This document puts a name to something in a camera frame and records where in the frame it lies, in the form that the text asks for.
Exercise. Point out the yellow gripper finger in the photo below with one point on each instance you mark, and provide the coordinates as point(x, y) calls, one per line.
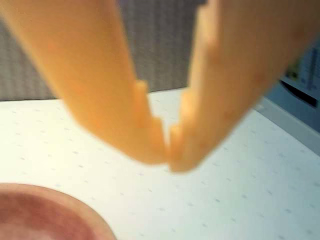
point(87, 62)
point(237, 62)

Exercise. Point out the round wooden bowl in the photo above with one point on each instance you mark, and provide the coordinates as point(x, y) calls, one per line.
point(37, 215)

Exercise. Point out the blue grey box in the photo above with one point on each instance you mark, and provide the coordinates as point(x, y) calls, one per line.
point(300, 117)

